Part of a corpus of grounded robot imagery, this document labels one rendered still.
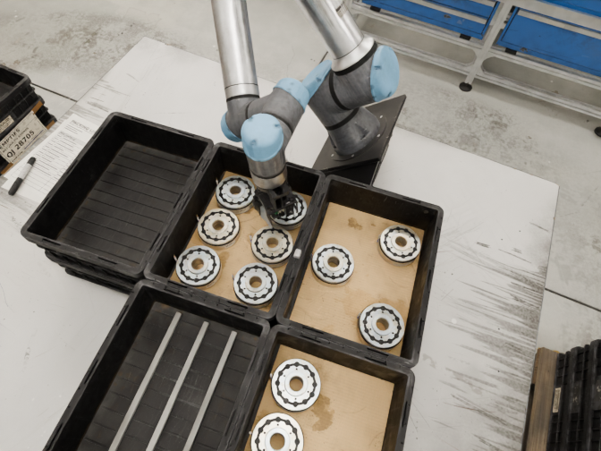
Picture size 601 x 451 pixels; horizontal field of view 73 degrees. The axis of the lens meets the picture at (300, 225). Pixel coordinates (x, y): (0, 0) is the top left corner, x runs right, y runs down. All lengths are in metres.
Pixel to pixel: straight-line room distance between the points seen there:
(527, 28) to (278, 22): 1.52
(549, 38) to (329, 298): 2.06
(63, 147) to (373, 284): 1.06
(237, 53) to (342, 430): 0.81
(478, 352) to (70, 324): 1.05
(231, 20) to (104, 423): 0.86
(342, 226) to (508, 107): 1.98
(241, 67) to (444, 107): 1.92
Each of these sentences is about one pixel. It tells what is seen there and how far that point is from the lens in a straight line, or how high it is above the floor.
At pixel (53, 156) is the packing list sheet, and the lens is 1.52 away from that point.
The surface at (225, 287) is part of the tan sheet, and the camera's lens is 0.99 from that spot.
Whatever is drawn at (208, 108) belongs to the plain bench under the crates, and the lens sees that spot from 1.51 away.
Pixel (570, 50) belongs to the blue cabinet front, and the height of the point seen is 0.41.
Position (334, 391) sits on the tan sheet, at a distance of 0.94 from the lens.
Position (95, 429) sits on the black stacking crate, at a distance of 0.99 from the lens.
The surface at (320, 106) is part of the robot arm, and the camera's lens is 1.11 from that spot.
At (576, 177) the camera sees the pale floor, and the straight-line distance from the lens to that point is 2.73.
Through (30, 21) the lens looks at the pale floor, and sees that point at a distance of 3.43.
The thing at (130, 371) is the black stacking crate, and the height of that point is 0.83.
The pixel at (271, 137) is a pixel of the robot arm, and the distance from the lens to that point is 0.73.
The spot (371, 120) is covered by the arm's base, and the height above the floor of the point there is 0.93.
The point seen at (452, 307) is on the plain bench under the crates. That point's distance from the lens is 1.20.
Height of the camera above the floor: 1.75
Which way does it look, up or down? 61 degrees down
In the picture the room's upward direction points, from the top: 6 degrees clockwise
